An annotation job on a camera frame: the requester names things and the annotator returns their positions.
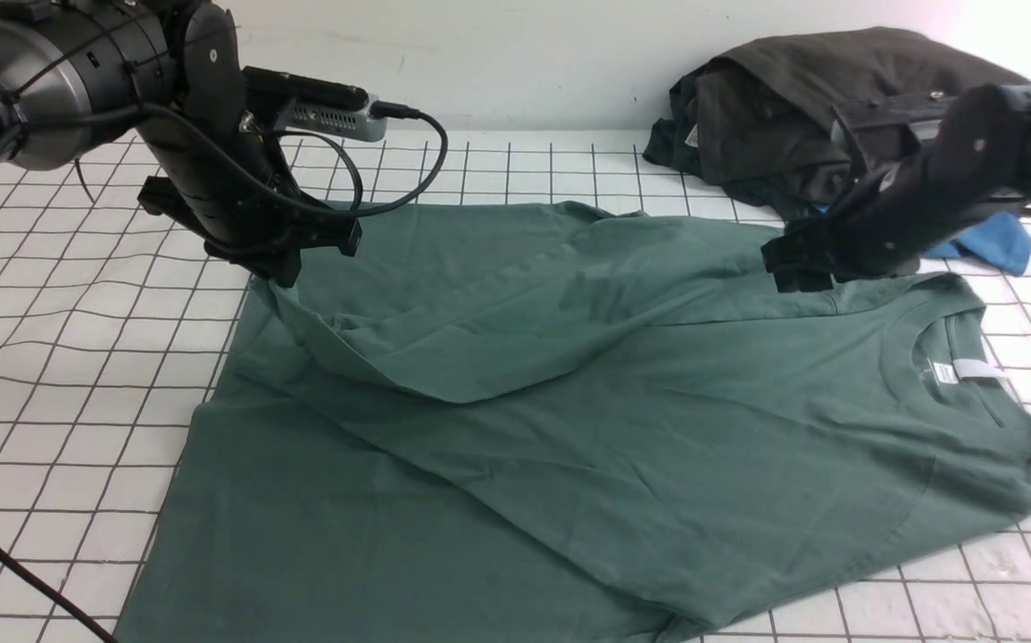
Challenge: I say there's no dark grey crumpled garment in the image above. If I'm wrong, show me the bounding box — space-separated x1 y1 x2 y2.
643 26 1027 221

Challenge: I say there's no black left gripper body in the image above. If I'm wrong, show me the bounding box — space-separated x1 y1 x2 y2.
138 1 362 287

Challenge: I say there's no blue crumpled garment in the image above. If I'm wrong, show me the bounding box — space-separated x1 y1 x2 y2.
926 213 1031 276

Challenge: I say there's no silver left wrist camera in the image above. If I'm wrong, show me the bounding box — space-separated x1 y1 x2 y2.
243 66 387 143

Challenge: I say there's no white grid-pattern table cloth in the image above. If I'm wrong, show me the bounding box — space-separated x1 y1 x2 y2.
0 135 1031 642

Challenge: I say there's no green long-sleeve shirt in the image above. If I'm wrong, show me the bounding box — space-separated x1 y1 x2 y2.
118 203 1031 642

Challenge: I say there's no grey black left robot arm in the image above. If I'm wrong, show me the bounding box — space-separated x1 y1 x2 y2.
0 1 385 287

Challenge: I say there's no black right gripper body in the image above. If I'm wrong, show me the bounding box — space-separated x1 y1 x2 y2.
761 84 1031 293

